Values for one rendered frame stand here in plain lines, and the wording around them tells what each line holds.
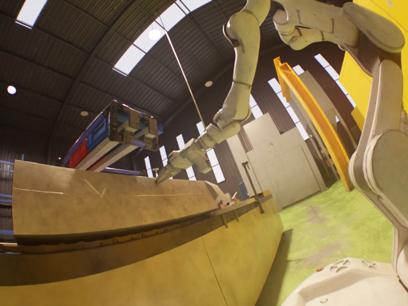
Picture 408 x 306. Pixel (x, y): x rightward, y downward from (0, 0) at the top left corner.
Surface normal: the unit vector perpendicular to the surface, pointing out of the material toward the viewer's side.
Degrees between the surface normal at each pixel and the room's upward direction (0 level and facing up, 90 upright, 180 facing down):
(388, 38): 97
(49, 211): 80
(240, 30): 145
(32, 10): 169
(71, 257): 90
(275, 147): 90
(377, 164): 85
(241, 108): 140
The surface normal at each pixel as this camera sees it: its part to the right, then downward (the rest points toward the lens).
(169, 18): 0.47, 0.78
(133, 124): 0.83, -0.36
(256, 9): 0.05, 0.44
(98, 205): 0.74, -0.59
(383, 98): -0.67, -0.22
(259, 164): -0.50, -0.16
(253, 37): 0.31, 0.57
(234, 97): -0.76, -0.01
